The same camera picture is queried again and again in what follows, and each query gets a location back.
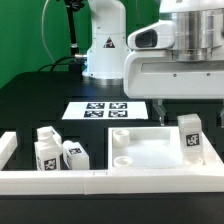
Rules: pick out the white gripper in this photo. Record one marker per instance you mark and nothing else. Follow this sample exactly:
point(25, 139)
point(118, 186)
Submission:
point(155, 75)

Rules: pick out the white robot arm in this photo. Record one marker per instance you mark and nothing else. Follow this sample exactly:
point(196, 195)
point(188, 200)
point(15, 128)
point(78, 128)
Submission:
point(181, 56)

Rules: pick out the white sheet with tags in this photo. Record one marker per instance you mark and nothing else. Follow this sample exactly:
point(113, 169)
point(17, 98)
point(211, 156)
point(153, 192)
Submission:
point(105, 110)

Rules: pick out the white U-shaped obstacle fence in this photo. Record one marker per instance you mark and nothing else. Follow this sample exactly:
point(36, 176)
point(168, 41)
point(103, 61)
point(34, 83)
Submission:
point(194, 178)

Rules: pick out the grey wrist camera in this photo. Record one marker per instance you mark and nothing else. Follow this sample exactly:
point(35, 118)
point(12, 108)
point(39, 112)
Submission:
point(160, 35)

